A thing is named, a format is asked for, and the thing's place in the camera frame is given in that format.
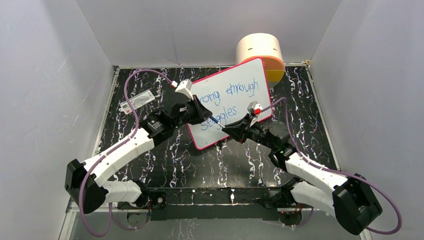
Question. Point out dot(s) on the white printed label card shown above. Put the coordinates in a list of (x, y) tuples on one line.
[(137, 101)]

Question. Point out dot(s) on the cream and orange cylinder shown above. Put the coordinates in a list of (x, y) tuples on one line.
[(266, 47)]

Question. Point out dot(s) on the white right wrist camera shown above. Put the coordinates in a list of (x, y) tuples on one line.
[(254, 109)]

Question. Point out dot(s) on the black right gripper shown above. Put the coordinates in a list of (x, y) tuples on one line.
[(239, 130)]

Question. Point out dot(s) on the black whiteboard stand clip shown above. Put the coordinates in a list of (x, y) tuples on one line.
[(221, 144)]

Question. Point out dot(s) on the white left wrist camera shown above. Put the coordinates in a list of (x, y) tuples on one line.
[(184, 87)]

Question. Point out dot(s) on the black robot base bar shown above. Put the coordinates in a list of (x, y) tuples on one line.
[(265, 203)]

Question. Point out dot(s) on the pink-framed whiteboard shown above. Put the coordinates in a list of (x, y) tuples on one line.
[(227, 95)]

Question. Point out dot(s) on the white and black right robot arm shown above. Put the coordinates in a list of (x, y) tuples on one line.
[(346, 198)]

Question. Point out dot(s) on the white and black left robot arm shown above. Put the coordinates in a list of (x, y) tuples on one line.
[(88, 182)]

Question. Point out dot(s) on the blue marker cap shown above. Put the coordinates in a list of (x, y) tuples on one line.
[(214, 119)]

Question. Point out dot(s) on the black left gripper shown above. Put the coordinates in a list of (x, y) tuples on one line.
[(202, 113)]

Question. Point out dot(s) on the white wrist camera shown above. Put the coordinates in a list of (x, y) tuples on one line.
[(254, 109), (184, 87)]

